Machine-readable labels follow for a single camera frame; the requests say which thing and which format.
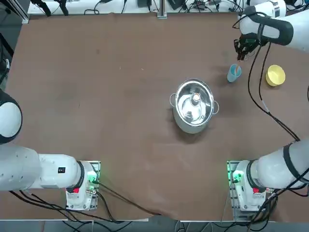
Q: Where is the pot lid with knob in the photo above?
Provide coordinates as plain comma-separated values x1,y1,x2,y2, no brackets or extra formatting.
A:
175,78,215,126

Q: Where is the black stand beside table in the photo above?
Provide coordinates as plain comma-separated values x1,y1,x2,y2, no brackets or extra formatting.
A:
0,31,15,85

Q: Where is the stainless steel pot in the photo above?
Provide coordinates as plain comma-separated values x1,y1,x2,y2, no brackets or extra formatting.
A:
169,77,220,135

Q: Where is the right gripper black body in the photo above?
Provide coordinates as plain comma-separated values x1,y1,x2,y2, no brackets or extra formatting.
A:
238,33,263,50

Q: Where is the yellow plastic bowl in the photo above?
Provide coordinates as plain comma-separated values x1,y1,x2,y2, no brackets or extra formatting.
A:
265,64,286,87

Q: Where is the black base cable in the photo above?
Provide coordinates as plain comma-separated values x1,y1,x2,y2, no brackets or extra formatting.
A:
8,190,126,224
95,182,165,216

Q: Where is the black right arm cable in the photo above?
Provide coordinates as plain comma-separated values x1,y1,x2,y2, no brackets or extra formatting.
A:
248,23,301,141
259,41,301,141

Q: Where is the blue plastic cup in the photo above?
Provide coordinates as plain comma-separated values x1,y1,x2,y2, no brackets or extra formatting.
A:
226,63,242,83

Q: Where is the black tripod leg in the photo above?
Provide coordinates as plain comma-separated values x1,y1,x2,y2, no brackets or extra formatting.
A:
56,0,69,16
30,0,52,17

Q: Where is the aluminium corner profile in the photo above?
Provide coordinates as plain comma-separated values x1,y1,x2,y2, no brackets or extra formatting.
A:
7,0,30,25

